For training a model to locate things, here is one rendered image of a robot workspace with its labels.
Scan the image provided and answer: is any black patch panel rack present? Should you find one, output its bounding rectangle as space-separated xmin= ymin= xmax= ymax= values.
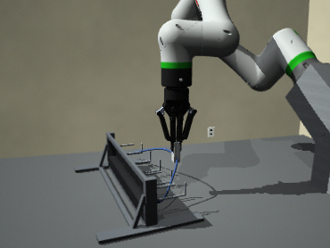
xmin=74 ymin=132 xmax=204 ymax=244

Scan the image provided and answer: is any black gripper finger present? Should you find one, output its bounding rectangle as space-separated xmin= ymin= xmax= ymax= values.
xmin=156 ymin=107 xmax=177 ymax=163
xmin=176 ymin=106 xmax=197 ymax=162

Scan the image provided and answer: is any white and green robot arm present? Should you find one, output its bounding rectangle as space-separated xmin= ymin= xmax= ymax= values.
xmin=158 ymin=0 xmax=322 ymax=92

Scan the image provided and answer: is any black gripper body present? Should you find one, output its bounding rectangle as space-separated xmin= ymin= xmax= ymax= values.
xmin=162 ymin=87 xmax=190 ymax=118

